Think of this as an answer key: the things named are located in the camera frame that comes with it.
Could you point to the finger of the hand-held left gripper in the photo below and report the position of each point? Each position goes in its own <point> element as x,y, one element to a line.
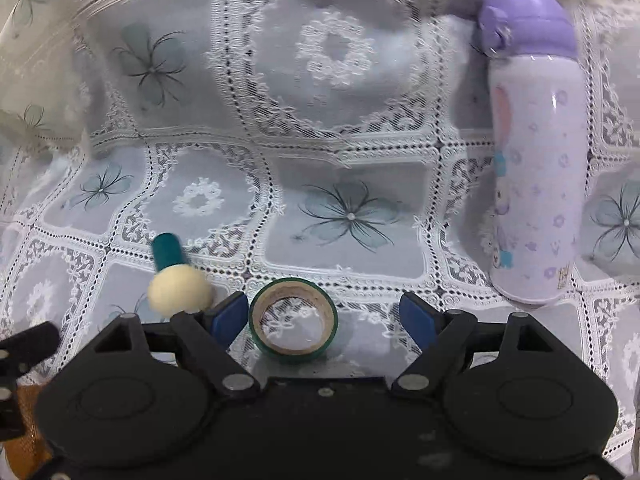
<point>30,342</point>

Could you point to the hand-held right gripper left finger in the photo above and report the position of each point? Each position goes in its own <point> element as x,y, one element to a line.
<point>225,317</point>

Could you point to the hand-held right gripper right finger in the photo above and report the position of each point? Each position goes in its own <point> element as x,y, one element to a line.
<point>420,317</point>

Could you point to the beige tape roll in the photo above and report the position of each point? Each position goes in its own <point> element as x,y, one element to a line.
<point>280,351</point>

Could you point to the brown leather case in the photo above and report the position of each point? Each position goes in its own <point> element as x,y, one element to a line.
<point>31,430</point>

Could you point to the white floral lace tablecloth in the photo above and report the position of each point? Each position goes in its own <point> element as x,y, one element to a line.
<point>325,160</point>

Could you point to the purple water bottle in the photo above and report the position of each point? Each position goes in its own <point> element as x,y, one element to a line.
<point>540,160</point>

